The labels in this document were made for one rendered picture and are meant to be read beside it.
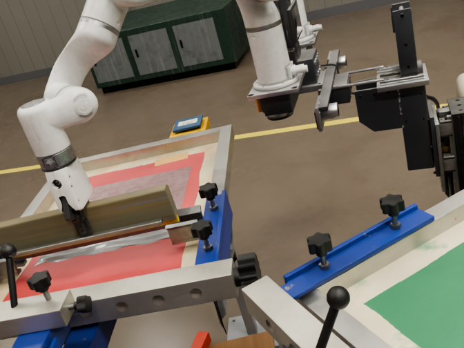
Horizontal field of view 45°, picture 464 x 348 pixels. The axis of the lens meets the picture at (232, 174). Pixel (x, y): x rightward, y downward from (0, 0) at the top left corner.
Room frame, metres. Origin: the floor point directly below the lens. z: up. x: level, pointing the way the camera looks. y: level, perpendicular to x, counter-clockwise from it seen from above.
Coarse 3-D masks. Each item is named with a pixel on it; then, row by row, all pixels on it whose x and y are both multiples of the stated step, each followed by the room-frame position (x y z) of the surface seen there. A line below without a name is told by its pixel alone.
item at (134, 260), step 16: (192, 160) 1.53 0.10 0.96; (144, 176) 1.52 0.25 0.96; (160, 176) 1.48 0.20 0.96; (176, 176) 1.45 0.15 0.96; (192, 176) 1.42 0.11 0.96; (176, 192) 1.35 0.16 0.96; (192, 192) 1.32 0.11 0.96; (160, 240) 1.12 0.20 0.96; (112, 256) 1.11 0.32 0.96; (128, 256) 1.09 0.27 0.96; (144, 256) 1.07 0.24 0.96; (160, 256) 1.05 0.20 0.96; (176, 256) 1.03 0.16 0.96; (96, 272) 1.06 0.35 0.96; (112, 272) 1.04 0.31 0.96; (128, 272) 1.02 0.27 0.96; (144, 272) 1.01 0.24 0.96
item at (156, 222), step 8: (136, 224) 1.07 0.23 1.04; (144, 224) 1.06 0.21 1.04; (152, 224) 1.05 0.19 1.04; (160, 224) 1.05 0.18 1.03; (104, 232) 1.08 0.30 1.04; (112, 232) 1.07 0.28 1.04; (120, 232) 1.06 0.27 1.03; (64, 240) 1.09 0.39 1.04; (72, 240) 1.08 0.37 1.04; (80, 240) 1.08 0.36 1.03; (88, 240) 1.08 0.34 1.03; (32, 248) 1.10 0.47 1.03; (40, 248) 1.10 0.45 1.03; (48, 248) 1.09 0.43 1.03; (56, 248) 1.09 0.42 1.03; (16, 256) 1.11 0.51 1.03
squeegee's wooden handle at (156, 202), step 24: (144, 192) 1.07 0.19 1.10; (168, 192) 1.07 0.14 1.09; (48, 216) 1.10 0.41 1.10; (96, 216) 1.08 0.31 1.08; (120, 216) 1.08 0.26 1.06; (144, 216) 1.07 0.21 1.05; (168, 216) 1.06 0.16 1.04; (0, 240) 1.12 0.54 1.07; (24, 240) 1.11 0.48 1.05; (48, 240) 1.11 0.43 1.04
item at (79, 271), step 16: (96, 176) 1.63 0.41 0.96; (112, 176) 1.59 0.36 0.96; (128, 176) 1.55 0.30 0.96; (96, 192) 1.50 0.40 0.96; (112, 192) 1.47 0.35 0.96; (128, 192) 1.44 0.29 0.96; (80, 256) 1.15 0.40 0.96; (96, 256) 1.13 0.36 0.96; (32, 272) 1.14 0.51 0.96; (64, 272) 1.10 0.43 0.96; (80, 272) 1.08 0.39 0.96; (64, 288) 1.03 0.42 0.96
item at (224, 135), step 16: (224, 128) 1.63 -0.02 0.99; (144, 144) 1.69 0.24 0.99; (160, 144) 1.65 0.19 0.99; (176, 144) 1.64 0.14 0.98; (192, 144) 1.63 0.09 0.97; (224, 144) 1.50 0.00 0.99; (80, 160) 1.71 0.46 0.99; (96, 160) 1.69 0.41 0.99; (112, 160) 1.68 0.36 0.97; (128, 160) 1.67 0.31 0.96; (224, 160) 1.39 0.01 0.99; (224, 176) 1.29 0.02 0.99; (48, 192) 1.52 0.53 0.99; (32, 208) 1.44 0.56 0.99; (48, 208) 1.48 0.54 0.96
